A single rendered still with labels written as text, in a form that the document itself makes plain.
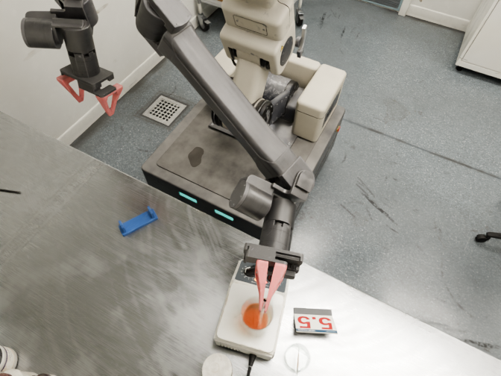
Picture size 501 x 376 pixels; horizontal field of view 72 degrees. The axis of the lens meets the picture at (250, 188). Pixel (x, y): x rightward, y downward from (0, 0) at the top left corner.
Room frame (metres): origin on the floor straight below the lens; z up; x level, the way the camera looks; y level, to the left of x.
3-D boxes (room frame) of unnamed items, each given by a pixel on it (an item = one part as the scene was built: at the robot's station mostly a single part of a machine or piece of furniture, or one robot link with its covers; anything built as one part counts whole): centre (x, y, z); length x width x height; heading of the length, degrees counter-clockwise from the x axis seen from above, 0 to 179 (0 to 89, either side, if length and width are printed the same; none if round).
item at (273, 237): (0.25, -0.05, 1.01); 0.10 x 0.07 x 0.07; 80
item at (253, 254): (0.18, -0.03, 1.01); 0.09 x 0.07 x 0.07; 171
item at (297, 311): (0.18, -0.16, 0.77); 0.09 x 0.06 x 0.04; 89
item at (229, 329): (0.17, -0.01, 0.83); 0.12 x 0.12 x 0.01; 77
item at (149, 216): (0.42, 0.30, 0.77); 0.10 x 0.03 x 0.04; 125
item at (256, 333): (0.16, -0.03, 0.88); 0.07 x 0.06 x 0.08; 139
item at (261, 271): (0.18, -0.05, 1.01); 0.09 x 0.07 x 0.07; 170
